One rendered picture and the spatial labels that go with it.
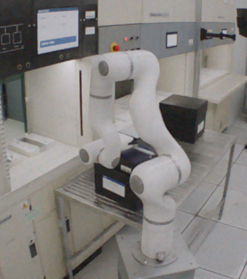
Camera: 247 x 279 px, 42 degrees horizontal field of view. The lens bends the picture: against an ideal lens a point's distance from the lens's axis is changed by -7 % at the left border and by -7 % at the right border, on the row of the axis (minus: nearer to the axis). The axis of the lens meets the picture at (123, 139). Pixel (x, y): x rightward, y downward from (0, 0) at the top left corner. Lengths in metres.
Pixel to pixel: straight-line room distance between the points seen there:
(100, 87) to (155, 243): 0.62
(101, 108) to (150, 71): 0.27
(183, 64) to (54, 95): 1.46
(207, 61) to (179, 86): 1.48
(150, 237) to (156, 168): 0.30
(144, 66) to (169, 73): 2.02
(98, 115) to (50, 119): 0.78
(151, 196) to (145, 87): 0.36
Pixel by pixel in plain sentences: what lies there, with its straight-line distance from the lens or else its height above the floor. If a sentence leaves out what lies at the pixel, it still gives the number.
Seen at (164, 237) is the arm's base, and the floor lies 0.88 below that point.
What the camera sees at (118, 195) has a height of 0.81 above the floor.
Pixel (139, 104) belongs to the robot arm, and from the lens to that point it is 1.12.
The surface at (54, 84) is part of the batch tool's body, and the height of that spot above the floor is 1.23.
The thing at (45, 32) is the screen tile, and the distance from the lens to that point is 1.57.
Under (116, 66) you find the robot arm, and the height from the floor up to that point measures 1.48.
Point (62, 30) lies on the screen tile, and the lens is 1.65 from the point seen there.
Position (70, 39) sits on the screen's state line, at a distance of 1.70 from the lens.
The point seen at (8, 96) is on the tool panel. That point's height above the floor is 1.04.
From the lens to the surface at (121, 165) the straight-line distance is 1.60.
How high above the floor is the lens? 1.68
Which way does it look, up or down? 23 degrees down
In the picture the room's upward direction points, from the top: 1 degrees clockwise
